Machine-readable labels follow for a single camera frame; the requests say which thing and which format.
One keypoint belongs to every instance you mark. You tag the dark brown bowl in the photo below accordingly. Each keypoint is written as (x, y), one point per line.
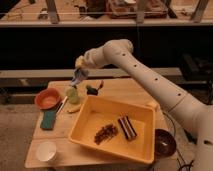
(165, 144)

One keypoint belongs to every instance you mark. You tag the green sponge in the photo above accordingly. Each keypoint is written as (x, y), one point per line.
(48, 120)

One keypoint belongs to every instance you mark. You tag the blue grey towel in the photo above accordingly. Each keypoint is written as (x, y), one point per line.
(79, 76)

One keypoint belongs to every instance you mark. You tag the striped brown block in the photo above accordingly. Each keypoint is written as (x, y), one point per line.
(128, 130)

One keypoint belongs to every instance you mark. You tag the white paper cup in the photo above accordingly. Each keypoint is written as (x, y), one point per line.
(46, 152)

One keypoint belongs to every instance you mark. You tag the white handled utensil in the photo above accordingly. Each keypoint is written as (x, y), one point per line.
(61, 105)

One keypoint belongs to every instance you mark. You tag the yellow banana toy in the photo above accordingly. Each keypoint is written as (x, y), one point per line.
(74, 109)

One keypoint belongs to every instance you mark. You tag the red bowl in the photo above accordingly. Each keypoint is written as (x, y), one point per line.
(47, 98)

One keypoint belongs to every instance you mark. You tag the green pear toy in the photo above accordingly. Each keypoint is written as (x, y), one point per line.
(72, 95)

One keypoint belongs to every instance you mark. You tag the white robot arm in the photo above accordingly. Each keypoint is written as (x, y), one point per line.
(193, 115)

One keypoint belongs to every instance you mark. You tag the wooden board table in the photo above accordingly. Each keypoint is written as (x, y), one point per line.
(72, 154)

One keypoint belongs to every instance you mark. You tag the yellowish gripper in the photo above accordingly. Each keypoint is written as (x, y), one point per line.
(80, 62)

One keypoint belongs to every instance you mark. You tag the brown crumbs pile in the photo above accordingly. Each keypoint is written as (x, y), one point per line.
(106, 132)

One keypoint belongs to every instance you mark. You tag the yellow plastic tray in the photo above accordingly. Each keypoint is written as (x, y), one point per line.
(96, 112)

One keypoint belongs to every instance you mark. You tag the dark green toy vegetable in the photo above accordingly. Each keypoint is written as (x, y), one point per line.
(94, 91)

